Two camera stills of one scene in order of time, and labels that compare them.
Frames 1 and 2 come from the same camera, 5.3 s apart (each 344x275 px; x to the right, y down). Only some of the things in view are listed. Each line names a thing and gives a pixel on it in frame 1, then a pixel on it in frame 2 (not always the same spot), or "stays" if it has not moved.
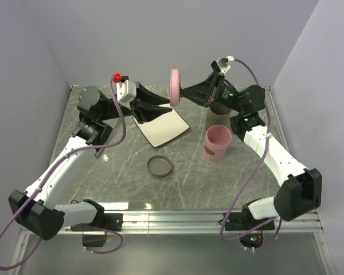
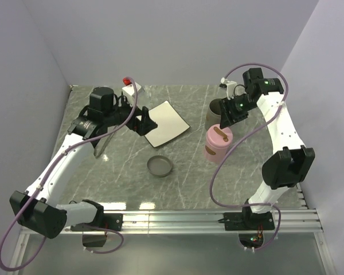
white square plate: x=161 y=129 stays
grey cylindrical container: x=218 y=114 stays
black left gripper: x=145 y=112 -> x=143 y=126
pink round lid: x=175 y=87 -> x=219 y=137
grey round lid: x=159 y=165 stays
